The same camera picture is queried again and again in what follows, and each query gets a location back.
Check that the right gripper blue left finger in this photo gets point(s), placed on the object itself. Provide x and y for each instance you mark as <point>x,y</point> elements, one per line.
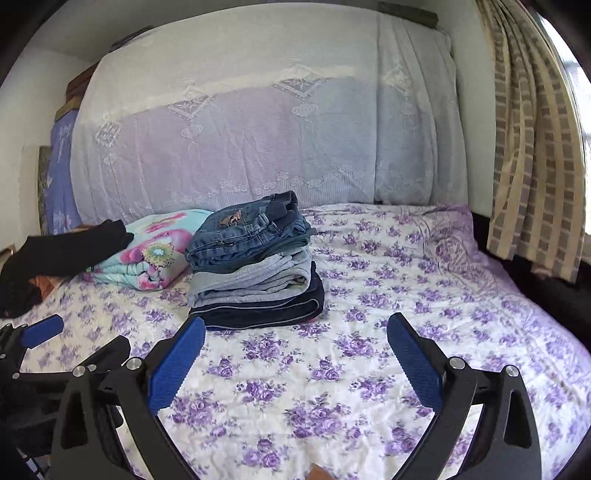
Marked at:
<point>143,387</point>

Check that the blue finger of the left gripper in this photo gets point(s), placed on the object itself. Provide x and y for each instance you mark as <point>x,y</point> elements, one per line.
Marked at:
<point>109,357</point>
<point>41,331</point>

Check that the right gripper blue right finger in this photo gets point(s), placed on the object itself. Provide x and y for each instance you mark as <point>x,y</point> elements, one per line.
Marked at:
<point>447,385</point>

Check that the blue denim jeans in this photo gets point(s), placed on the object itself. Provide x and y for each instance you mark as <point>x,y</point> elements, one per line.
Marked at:
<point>247,233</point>

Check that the person's right hand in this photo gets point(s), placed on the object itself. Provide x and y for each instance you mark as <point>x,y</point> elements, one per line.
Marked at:
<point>318,473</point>

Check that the black garment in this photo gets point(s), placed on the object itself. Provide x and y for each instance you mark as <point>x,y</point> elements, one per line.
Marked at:
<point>63,255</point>

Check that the colourful floral folded blanket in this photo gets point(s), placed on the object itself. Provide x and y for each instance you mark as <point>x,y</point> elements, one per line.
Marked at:
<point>155,256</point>

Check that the blue patterned fabric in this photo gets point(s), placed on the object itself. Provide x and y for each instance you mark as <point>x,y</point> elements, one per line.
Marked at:
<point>61,213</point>

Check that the dark navy folded pants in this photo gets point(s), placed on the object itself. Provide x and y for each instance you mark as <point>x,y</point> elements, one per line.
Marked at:
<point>302,308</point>

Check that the purple floral bedspread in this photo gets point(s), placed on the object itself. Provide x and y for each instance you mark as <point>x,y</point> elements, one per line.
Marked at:
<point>267,403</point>

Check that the grey folded garment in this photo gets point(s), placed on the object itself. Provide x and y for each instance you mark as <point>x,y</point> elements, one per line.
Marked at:
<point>278,277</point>

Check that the beige checkered curtain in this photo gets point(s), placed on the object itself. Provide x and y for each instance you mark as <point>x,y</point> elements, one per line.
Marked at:
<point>538,208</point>

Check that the white lace cover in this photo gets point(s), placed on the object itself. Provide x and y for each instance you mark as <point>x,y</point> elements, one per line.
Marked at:
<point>335,103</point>

